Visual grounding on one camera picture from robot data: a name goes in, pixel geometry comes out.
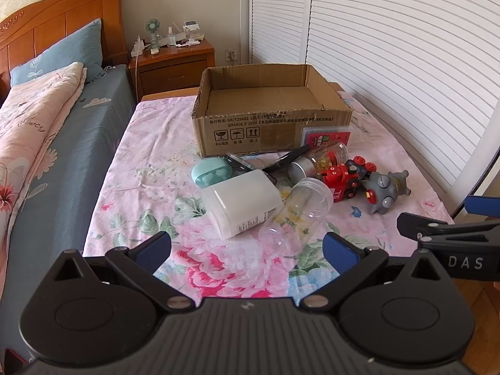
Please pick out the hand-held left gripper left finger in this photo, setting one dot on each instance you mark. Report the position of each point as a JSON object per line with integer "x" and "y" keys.
{"x": 153, "y": 250}

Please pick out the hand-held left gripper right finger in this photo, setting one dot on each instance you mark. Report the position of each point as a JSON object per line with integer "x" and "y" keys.
{"x": 340, "y": 250}

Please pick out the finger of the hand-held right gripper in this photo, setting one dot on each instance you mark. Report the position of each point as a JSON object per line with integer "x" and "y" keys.
{"x": 484, "y": 206}
{"x": 437, "y": 229}

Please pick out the clear plastic jar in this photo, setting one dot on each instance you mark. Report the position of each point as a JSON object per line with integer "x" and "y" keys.
{"x": 302, "y": 209}

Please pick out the grey spiky toy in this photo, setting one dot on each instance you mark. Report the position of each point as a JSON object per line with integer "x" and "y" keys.
{"x": 381, "y": 193}

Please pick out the red toy fire truck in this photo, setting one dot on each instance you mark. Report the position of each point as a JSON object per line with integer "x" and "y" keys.
{"x": 343, "y": 181}

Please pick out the mint green case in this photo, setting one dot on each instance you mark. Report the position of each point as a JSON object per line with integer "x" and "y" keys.
{"x": 211, "y": 174}

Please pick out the white plastic container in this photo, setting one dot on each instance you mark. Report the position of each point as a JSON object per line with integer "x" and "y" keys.
{"x": 244, "y": 203}

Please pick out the cardboard box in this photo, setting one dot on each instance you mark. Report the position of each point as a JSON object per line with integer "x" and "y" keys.
{"x": 250, "y": 132}

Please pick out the jar with silver lid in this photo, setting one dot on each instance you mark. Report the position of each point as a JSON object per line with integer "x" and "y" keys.
{"x": 308, "y": 166}

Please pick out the black flat object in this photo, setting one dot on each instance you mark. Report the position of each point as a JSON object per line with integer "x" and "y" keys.
{"x": 287, "y": 158}

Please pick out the red card pack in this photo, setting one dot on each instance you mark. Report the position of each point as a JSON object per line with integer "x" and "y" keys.
{"x": 326, "y": 136}

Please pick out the blue bed sheet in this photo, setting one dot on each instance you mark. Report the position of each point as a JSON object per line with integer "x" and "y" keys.
{"x": 74, "y": 156}

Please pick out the white louvered closet door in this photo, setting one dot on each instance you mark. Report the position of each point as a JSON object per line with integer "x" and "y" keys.
{"x": 410, "y": 66}
{"x": 281, "y": 15}

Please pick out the pink floral quilt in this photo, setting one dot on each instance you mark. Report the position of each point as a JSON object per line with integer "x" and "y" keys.
{"x": 27, "y": 125}

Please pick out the wooden nightstand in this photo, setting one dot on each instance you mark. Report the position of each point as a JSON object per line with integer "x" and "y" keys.
{"x": 175, "y": 68}

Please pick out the white power strip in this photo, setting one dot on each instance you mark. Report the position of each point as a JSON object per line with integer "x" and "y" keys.
{"x": 137, "y": 47}

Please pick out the clear spray bottle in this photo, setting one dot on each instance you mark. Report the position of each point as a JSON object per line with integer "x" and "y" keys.
{"x": 171, "y": 37}

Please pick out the blue pillow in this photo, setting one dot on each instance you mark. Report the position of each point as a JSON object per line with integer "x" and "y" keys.
{"x": 62, "y": 54}

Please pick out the small green desk fan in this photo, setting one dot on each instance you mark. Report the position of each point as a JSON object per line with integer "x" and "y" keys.
{"x": 151, "y": 27}

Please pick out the white phone stand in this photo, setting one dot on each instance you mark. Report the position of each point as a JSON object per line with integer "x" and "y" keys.
{"x": 190, "y": 29}

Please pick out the wooden bed headboard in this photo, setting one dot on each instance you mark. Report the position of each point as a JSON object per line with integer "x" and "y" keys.
{"x": 50, "y": 15}

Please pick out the wall socket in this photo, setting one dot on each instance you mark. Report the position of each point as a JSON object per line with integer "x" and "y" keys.
{"x": 231, "y": 55}

